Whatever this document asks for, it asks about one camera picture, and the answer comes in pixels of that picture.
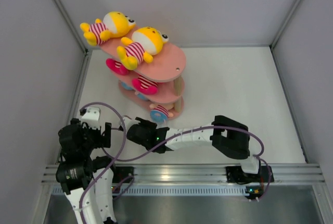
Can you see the large yellow plush on shelf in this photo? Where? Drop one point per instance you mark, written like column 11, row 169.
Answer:
column 115, row 24

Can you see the slotted grey cable duct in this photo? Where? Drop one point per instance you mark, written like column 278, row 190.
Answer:
column 186, row 190

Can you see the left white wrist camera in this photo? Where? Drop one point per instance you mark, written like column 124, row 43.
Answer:
column 90, row 117

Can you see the pink three-tier wooden shelf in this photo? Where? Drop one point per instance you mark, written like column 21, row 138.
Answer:
column 166, row 70

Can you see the yellow plush striped shirt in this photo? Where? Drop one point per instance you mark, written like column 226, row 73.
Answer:
column 142, row 46

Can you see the aluminium front rail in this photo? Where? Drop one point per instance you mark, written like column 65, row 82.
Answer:
column 287, row 174

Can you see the pink plush striped shirt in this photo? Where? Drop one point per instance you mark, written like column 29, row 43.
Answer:
column 116, row 67

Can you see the white pink-eared plush toy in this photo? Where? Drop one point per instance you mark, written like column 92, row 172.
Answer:
column 145, row 86

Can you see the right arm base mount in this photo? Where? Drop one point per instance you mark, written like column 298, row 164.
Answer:
column 236, row 175

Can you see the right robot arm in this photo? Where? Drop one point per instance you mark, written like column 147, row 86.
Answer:
column 229, row 137

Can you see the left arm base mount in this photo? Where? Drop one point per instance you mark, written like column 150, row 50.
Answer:
column 121, row 172

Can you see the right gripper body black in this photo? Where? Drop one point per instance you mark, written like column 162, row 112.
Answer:
column 147, row 125

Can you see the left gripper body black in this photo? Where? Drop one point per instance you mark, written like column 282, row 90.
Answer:
column 91, row 136

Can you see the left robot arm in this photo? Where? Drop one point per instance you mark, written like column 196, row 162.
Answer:
column 84, row 181

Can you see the blue plush under shelf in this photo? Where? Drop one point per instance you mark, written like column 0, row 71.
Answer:
column 125, row 86

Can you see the peach-faced boy plush doll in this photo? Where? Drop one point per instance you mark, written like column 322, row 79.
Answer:
column 141, row 96

